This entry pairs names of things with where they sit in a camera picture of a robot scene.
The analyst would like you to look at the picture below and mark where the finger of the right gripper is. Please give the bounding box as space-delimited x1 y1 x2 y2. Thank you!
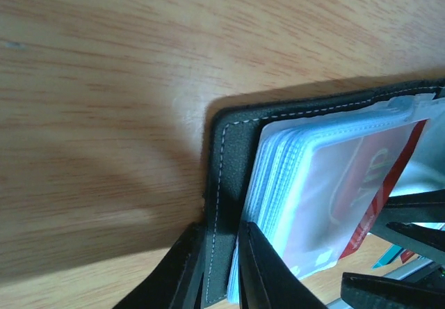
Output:
371 189 444 239
387 222 444 266

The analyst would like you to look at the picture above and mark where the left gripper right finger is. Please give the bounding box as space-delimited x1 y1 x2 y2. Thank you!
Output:
238 221 326 309

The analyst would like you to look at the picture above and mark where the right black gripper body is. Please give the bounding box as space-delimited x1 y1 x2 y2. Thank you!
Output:
341 273 444 308

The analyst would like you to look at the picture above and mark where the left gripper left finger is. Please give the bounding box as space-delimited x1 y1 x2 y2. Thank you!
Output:
114 223 205 309

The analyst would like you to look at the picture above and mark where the red card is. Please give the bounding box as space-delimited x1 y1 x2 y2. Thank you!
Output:
282 120 425 278

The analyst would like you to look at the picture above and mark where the black leather card holder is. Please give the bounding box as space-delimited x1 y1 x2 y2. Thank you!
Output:
203 79 444 306

